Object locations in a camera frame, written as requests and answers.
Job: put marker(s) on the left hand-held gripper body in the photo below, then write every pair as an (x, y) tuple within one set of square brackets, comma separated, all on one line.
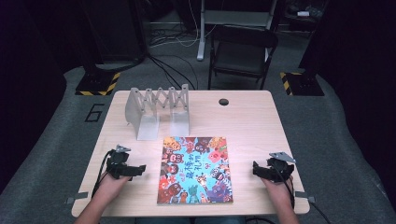
[(116, 163)]

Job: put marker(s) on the black folding chair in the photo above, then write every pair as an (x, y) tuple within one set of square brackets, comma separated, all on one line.
[(243, 39)]

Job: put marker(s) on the white desk frame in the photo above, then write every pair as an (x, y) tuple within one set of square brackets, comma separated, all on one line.
[(201, 37)]

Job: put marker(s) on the person's left hand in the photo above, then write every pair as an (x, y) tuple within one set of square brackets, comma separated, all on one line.
[(112, 186)]

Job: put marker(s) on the person's right hand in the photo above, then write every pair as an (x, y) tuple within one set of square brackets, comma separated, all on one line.
[(280, 190)]

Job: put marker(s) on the dark box with white item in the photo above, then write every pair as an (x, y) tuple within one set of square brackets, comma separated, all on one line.
[(303, 14)]

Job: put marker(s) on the grey table clamp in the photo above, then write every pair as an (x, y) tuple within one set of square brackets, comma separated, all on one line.
[(304, 196), (77, 197)]

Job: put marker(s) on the black yellow striped stand base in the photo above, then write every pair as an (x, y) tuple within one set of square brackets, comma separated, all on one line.
[(302, 84), (98, 84)]

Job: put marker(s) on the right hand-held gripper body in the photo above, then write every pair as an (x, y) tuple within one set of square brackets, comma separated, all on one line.
[(280, 169)]

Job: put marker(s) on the white expandable book stand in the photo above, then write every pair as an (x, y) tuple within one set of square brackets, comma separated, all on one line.
[(148, 115)]

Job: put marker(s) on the colourful picture book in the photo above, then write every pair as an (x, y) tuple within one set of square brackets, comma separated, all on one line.
[(195, 170)]

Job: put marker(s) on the black cabinet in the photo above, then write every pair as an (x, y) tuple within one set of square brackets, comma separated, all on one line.
[(121, 31)]

